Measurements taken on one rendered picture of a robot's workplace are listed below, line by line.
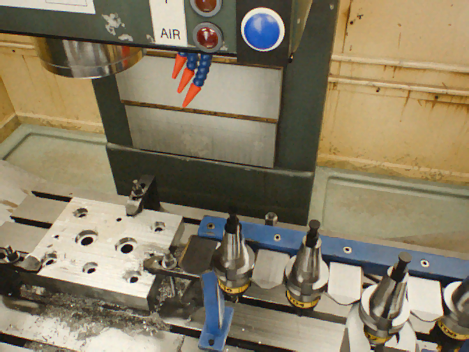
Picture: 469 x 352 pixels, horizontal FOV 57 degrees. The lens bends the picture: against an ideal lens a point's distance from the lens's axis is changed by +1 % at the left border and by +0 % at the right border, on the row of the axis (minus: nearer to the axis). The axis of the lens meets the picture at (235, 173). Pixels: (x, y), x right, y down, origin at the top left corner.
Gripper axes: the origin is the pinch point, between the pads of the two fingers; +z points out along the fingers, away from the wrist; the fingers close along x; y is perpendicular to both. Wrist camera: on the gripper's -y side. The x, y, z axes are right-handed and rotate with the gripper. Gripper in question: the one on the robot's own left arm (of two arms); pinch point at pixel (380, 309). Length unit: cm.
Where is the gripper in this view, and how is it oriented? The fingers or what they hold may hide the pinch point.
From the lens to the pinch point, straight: 67.6
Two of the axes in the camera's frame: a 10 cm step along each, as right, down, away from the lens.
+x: 9.7, 1.6, -1.7
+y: 0.0, 7.4, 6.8
